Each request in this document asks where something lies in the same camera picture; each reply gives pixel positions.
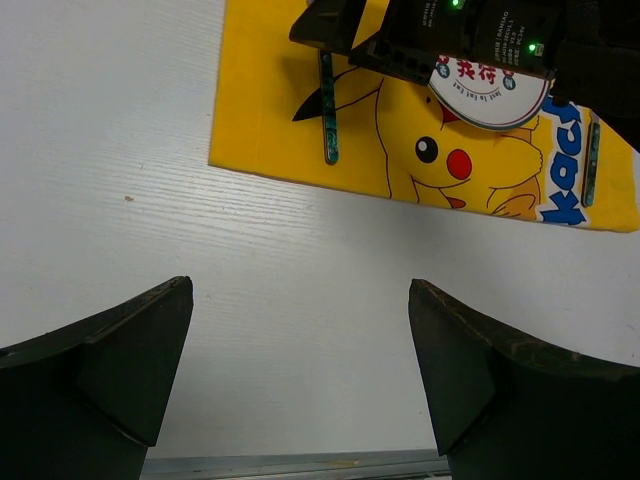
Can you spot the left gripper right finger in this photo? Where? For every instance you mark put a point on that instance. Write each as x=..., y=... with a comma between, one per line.
x=506, y=405

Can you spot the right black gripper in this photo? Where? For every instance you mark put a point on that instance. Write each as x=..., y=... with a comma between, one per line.
x=416, y=36

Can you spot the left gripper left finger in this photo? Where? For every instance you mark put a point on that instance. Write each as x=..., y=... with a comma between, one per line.
x=87, y=401

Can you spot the fork with blue handle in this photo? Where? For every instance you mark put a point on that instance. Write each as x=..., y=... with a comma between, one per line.
x=329, y=116

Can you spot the yellow pikachu cloth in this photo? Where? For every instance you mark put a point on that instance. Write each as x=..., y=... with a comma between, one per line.
x=397, y=141

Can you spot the white patterned plate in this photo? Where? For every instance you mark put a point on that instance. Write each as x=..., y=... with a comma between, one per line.
x=487, y=97

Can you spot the knife with blue handle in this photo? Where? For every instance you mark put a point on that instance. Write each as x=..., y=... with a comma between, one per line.
x=591, y=161

